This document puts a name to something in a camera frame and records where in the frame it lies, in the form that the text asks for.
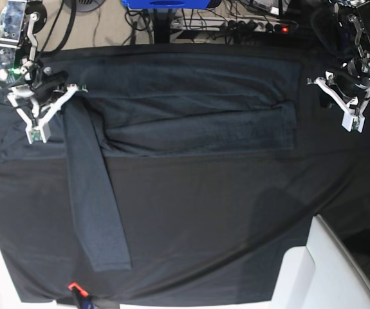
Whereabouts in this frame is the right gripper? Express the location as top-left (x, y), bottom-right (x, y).
top-left (7, 67), bottom-right (69, 113)

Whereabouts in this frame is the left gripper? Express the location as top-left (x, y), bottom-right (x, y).
top-left (319, 62), bottom-right (370, 109)

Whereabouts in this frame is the dark grey T-shirt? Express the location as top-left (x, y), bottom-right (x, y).
top-left (0, 54), bottom-right (301, 271)

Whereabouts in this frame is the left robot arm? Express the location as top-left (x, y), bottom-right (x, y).
top-left (310, 1), bottom-right (370, 113)

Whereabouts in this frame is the round black floor base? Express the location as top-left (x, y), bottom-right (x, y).
top-left (75, 0), bottom-right (105, 13)

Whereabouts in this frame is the blue plastic bin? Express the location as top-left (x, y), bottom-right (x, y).
top-left (121, 0), bottom-right (222, 10)

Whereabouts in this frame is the black power strip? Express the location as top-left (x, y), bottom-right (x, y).
top-left (171, 16), bottom-right (299, 34)

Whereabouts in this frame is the white chair right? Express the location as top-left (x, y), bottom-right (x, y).
top-left (270, 215), bottom-right (370, 309)

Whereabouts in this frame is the black table cloth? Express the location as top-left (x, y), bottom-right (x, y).
top-left (0, 46), bottom-right (370, 306)

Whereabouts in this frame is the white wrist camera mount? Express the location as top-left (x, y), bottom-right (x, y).
top-left (307, 71), bottom-right (370, 133)
top-left (6, 84), bottom-right (88, 145)

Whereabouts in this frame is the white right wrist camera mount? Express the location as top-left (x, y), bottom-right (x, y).
top-left (6, 84), bottom-right (88, 145)

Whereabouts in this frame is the red clamp handle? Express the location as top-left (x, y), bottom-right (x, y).
top-left (68, 282), bottom-right (89, 298)

